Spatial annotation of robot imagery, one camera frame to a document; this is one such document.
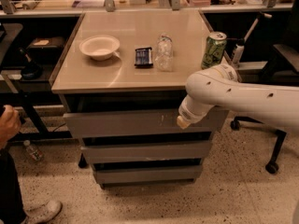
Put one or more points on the person's hand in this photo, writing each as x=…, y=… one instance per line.
x=10, y=125

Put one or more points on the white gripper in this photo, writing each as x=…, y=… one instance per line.
x=187, y=115

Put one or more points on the dark trouser leg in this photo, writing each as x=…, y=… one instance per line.
x=11, y=206

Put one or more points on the black box with label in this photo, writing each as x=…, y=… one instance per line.
x=46, y=46

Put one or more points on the grey drawer cabinet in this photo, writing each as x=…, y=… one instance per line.
x=86, y=85

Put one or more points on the dark blue snack packet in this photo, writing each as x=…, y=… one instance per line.
x=143, y=57

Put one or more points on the clear plastic water bottle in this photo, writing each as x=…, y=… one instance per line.
x=164, y=53

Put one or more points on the grey bottom drawer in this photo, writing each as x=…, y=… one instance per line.
x=147, y=175

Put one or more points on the plastic bottle on floor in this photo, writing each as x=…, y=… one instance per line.
x=34, y=152

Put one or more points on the green soda can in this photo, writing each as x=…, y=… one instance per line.
x=215, y=47

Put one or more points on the white paper bowl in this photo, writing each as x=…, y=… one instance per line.
x=99, y=47

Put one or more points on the white shoe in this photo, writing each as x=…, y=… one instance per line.
x=43, y=213

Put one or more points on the grey drawer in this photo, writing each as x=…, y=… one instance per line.
x=147, y=152
x=147, y=175
x=138, y=122

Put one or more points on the grey top drawer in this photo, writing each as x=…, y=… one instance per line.
x=138, y=122

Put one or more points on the black joystick device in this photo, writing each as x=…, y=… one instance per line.
x=31, y=69

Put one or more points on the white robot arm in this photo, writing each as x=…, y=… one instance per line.
x=219, y=86

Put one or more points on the black office chair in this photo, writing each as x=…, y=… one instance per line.
x=283, y=109

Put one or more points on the grey middle drawer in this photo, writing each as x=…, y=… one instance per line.
x=147, y=152

